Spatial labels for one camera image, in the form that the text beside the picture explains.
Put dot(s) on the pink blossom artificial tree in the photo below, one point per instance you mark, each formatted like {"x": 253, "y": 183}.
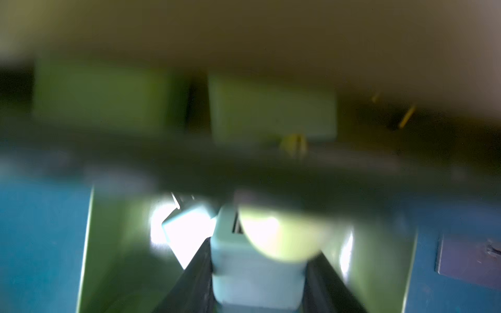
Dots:
{"x": 469, "y": 260}

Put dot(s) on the green drawer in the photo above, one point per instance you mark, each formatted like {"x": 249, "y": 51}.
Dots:
{"x": 412, "y": 181}
{"x": 129, "y": 266}

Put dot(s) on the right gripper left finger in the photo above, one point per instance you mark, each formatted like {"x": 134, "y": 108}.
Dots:
{"x": 193, "y": 291}

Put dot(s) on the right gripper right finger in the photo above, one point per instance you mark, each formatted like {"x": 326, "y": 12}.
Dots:
{"x": 325, "y": 291}

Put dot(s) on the green plug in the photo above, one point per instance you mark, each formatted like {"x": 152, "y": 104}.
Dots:
{"x": 243, "y": 280}
{"x": 186, "y": 229}

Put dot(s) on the yellow-green drawer cabinet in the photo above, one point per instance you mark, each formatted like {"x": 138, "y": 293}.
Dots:
{"x": 443, "y": 53}

